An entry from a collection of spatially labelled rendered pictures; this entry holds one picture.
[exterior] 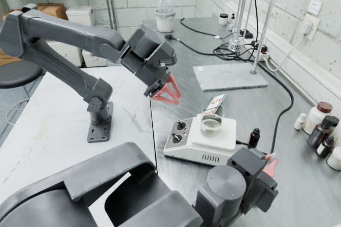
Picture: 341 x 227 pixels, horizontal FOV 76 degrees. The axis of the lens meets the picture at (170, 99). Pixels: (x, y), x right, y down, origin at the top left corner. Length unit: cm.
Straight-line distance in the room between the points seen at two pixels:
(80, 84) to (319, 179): 73
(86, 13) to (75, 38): 205
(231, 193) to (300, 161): 45
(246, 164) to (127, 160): 22
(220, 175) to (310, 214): 36
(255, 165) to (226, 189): 6
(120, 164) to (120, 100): 72
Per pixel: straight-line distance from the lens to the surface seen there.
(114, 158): 20
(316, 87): 101
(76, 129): 82
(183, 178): 64
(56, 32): 66
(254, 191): 43
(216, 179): 36
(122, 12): 297
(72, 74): 71
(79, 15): 272
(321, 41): 106
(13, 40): 71
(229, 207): 36
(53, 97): 102
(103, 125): 79
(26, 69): 191
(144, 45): 59
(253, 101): 94
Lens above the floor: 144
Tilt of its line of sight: 38 degrees down
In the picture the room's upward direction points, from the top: straight up
